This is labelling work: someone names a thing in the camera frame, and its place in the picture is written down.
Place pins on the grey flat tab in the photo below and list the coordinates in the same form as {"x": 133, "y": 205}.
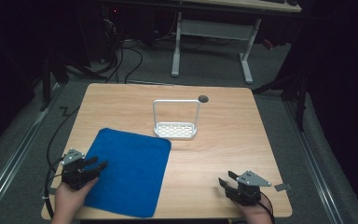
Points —
{"x": 282, "y": 187}

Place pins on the aluminium floor rail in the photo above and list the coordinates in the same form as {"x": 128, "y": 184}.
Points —
{"x": 317, "y": 174}
{"x": 12, "y": 161}

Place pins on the blue cloth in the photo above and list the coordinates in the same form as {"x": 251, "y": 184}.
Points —
{"x": 130, "y": 171}

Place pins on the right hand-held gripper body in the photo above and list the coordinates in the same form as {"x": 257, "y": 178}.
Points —
{"x": 248, "y": 189}

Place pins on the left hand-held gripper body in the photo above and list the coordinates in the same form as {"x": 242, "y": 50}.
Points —
{"x": 72, "y": 174}

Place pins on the person's right hand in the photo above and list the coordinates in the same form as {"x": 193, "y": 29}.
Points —
{"x": 256, "y": 214}

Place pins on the dark computer tower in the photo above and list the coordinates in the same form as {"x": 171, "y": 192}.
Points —
{"x": 112, "y": 25}

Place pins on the black metal stand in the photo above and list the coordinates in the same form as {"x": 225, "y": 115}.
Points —
{"x": 46, "y": 84}
{"x": 301, "y": 99}

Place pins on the white-framed wooden desk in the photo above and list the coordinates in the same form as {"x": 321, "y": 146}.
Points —
{"x": 214, "y": 29}

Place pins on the black round table grommet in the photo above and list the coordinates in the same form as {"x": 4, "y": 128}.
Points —
{"x": 203, "y": 99}

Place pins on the person's left hand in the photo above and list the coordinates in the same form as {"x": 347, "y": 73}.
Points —
{"x": 70, "y": 199}

